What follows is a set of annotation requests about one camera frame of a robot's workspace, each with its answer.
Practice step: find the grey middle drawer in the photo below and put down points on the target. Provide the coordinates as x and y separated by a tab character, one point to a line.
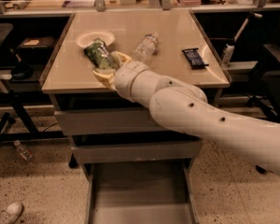
137	152

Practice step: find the white paper bowl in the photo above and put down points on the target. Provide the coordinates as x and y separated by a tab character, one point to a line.
84	39

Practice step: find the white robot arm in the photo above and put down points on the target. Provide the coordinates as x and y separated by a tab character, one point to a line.
183	108

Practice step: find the white handheld tool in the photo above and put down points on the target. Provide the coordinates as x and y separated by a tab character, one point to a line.
230	45

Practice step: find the dark blue snack bar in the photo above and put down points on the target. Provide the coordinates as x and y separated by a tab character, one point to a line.
194	58

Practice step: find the black box under desk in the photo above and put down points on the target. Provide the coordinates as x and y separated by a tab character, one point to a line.
36	46

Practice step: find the clear plastic water bottle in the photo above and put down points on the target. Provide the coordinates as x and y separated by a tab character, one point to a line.
146	48

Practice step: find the grey drawer cabinet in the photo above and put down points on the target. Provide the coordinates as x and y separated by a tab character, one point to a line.
71	84

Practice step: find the black joystick device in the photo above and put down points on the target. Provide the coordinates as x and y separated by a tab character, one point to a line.
21	70

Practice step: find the green soda can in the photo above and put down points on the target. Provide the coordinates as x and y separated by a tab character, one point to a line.
99	55

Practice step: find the water bottle on floor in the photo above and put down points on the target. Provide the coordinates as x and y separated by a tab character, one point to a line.
23	150

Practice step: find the grey top drawer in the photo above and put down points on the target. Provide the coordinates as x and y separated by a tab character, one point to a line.
106	120

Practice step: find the grey open bottom drawer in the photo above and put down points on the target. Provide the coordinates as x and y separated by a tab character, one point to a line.
145	192

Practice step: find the black office chair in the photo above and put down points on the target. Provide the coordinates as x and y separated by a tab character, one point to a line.
266	76

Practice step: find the white shoe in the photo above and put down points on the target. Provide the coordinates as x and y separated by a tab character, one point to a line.
11	214

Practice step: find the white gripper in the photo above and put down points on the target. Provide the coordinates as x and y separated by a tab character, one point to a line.
125	79

